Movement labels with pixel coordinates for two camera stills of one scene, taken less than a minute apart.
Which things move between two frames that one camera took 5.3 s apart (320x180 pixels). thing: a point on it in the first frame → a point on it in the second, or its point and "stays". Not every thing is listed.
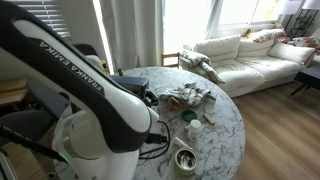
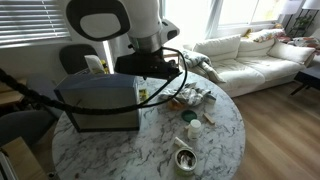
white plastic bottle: [194, 129] stays
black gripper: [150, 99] → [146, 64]
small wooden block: [208, 119] stays
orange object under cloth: [175, 105] stays
